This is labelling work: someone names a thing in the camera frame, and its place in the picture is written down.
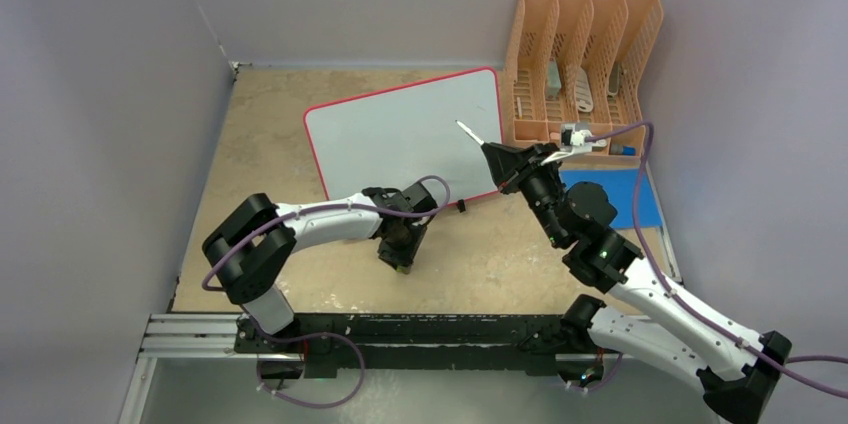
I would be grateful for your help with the white oval tape dispenser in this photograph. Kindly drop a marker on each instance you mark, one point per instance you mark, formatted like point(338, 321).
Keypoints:
point(583, 95)

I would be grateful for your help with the orange plastic desk organizer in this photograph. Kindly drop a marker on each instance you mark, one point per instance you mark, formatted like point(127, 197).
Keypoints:
point(592, 34)

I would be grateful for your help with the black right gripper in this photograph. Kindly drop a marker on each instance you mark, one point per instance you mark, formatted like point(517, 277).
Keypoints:
point(510, 167)

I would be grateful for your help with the green capped marker pen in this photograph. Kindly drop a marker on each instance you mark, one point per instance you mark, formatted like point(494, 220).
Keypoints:
point(470, 133)

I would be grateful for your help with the green staples box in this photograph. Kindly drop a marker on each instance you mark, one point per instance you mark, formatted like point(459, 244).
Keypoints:
point(553, 82)

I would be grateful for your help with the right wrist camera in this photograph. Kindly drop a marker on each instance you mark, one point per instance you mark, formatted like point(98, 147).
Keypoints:
point(575, 139)

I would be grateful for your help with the red-framed whiteboard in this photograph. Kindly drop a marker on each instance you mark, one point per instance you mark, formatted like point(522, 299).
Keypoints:
point(393, 137)

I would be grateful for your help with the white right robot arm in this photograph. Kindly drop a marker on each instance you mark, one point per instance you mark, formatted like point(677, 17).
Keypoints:
point(732, 365)

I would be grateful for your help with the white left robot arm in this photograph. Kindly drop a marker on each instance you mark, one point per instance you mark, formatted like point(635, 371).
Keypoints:
point(248, 250)

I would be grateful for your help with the small blue grey cylinder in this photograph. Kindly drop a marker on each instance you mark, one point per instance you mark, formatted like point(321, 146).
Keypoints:
point(622, 150)

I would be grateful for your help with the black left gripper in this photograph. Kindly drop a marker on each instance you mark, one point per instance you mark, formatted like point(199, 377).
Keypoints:
point(404, 257)

